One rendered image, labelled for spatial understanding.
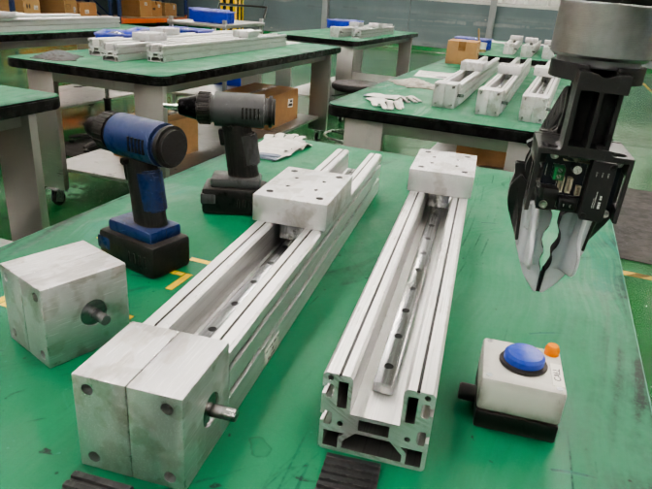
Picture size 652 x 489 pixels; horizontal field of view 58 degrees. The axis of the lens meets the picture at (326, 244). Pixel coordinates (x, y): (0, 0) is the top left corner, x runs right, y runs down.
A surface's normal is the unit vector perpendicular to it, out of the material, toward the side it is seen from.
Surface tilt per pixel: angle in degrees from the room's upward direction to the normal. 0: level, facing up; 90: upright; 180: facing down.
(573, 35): 90
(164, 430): 90
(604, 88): 91
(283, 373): 0
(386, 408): 0
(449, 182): 90
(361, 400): 0
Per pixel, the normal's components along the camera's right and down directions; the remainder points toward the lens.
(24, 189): -0.34, 0.35
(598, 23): -0.55, 0.30
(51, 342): 0.77, 0.29
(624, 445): 0.07, -0.92
